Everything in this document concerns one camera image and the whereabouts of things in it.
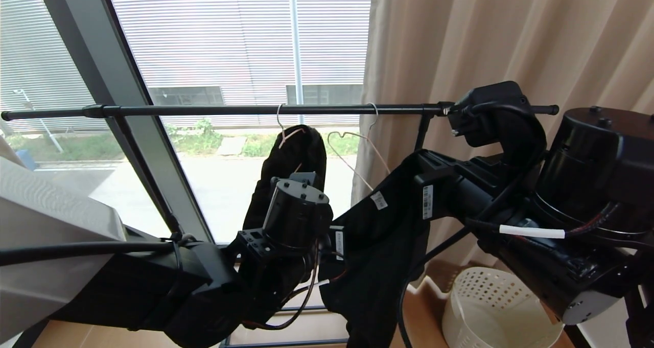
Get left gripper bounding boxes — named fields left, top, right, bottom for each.
left=271, top=224, right=350, bottom=300

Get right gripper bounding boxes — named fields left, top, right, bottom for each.
left=413, top=150, right=637, bottom=326

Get black garment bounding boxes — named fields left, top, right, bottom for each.
left=317, top=151, right=463, bottom=348

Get pink clothes hanger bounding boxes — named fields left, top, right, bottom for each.
left=327, top=103, right=392, bottom=193
left=275, top=104, right=308, bottom=175

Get black shorts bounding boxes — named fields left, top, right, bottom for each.
left=242, top=125, right=328, bottom=231

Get white laundry basket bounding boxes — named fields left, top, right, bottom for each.
left=441, top=267, right=566, bottom=348

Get black clothes rack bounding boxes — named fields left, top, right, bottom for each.
left=0, top=102, right=560, bottom=348

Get window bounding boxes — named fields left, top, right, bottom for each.
left=0, top=0, right=375, bottom=246

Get black cable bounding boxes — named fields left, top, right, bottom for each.
left=398, top=149, right=545, bottom=348
left=240, top=241, right=321, bottom=331
left=0, top=241, right=179, bottom=267

